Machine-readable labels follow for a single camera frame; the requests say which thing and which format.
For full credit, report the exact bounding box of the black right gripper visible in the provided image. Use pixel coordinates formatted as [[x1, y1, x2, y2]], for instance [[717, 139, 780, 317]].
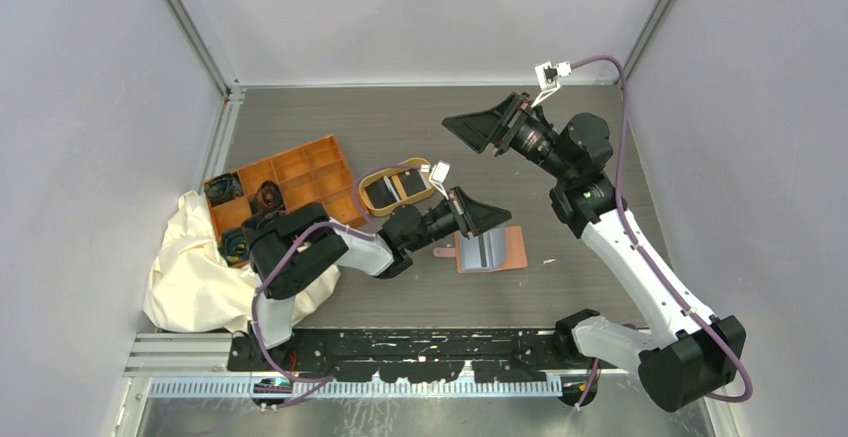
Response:
[[443, 91, 574, 182]]

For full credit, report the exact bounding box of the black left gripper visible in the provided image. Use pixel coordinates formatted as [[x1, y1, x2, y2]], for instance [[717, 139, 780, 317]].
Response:
[[406, 185, 511, 252]]

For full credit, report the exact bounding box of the black card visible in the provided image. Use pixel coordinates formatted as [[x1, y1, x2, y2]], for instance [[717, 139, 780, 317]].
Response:
[[398, 169, 428, 198], [365, 177, 398, 210]]

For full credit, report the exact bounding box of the oval wooden card tray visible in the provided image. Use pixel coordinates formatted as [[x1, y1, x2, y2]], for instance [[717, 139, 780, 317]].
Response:
[[353, 157, 435, 219]]

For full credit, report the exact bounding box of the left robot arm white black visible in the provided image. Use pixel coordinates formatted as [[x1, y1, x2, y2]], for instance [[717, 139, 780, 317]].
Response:
[[248, 186, 512, 370]]

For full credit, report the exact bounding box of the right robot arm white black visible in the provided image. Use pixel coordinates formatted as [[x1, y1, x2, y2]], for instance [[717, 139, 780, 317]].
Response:
[[442, 93, 752, 413]]

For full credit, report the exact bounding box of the orange compartment tray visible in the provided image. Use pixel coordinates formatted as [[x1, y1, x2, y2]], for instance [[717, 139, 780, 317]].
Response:
[[203, 135, 365, 247]]

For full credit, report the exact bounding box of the dark rolled belt middle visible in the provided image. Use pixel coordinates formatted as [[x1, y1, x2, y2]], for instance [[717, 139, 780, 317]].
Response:
[[248, 180, 285, 215]]

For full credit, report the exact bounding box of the dark rolled belt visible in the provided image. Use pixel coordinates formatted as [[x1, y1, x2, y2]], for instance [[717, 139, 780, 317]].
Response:
[[248, 180, 285, 215], [218, 227, 249, 266], [203, 172, 244, 207]]

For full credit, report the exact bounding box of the dark rolled belt bottom left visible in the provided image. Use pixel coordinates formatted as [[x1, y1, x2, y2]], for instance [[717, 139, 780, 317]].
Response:
[[218, 227, 249, 266]]

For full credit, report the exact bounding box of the dark rolled belt upper left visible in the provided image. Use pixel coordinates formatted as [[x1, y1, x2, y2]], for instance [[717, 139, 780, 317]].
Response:
[[203, 172, 244, 207]]

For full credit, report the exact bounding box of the cream cloth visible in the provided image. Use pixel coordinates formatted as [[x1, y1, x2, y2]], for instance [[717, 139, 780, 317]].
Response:
[[144, 190, 340, 335]]

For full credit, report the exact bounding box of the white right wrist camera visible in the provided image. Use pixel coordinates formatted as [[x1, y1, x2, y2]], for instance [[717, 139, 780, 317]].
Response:
[[531, 61, 572, 108]]

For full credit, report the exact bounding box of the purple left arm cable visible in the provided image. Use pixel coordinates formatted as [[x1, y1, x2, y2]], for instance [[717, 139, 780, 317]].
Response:
[[250, 163, 439, 409]]

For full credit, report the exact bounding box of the black mounting base plate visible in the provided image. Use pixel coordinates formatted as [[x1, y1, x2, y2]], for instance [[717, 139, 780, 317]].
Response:
[[226, 328, 591, 383]]

